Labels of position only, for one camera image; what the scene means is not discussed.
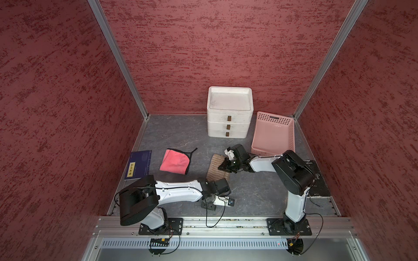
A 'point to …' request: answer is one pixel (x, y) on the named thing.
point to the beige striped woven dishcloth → (214, 173)
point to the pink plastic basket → (272, 135)
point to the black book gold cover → (319, 188)
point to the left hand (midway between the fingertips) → (209, 198)
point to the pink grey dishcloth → (176, 161)
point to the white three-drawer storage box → (229, 111)
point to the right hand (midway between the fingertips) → (218, 170)
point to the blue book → (139, 165)
